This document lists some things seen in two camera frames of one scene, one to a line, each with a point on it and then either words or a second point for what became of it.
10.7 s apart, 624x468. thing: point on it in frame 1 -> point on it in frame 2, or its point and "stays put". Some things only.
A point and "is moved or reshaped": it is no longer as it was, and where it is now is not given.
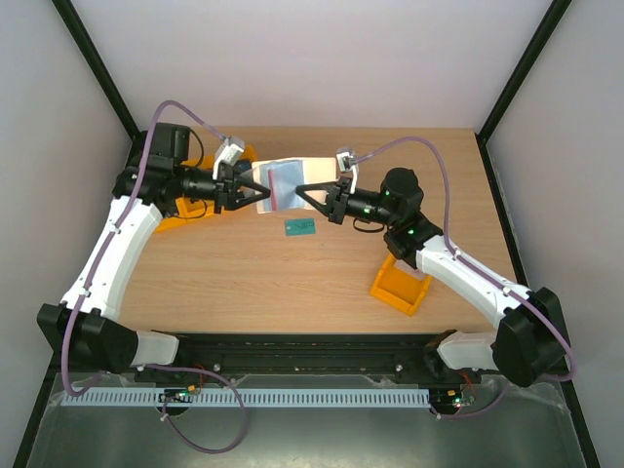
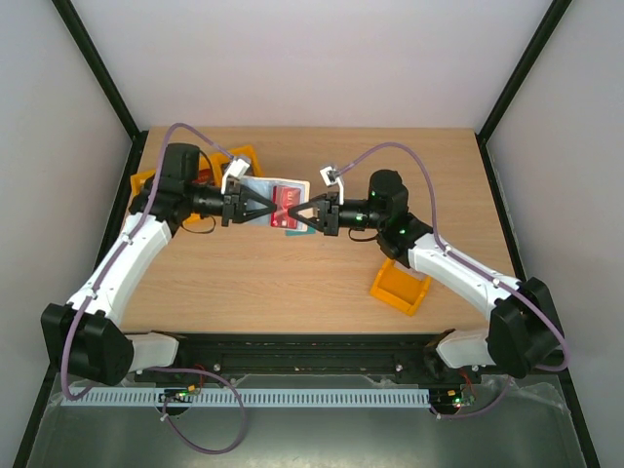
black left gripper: (226, 189) -> (233, 204)
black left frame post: (98, 67) stays put
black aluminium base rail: (405, 354) stays put
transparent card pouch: (283, 177) is moved or reshaped
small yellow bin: (399, 289) stays put
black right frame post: (538, 40) stays put
